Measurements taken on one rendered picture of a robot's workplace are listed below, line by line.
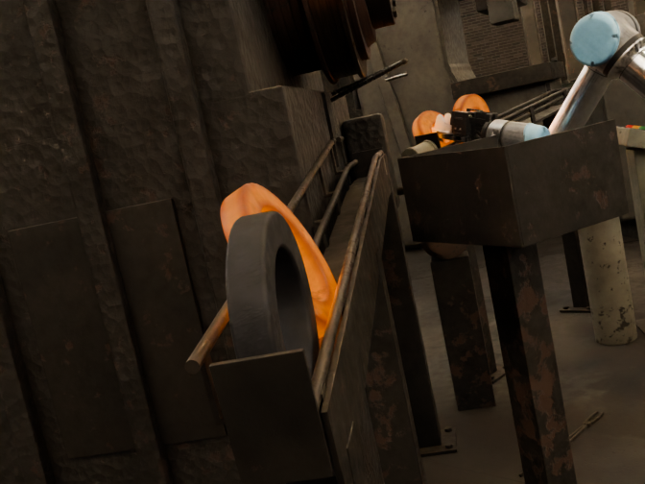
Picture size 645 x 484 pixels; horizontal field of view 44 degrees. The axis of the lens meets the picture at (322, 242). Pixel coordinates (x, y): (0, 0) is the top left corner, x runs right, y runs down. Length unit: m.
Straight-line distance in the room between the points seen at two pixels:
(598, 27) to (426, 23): 2.58
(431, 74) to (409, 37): 0.23
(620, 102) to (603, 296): 1.50
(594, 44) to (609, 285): 0.80
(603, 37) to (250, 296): 1.42
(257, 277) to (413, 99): 3.88
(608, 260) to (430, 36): 2.30
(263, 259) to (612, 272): 1.89
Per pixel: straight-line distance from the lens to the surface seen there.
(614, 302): 2.45
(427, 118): 2.25
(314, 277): 0.92
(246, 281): 0.61
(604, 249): 2.41
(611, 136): 1.20
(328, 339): 0.73
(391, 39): 4.49
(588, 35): 1.93
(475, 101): 2.38
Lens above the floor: 0.79
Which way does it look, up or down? 8 degrees down
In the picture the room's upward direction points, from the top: 12 degrees counter-clockwise
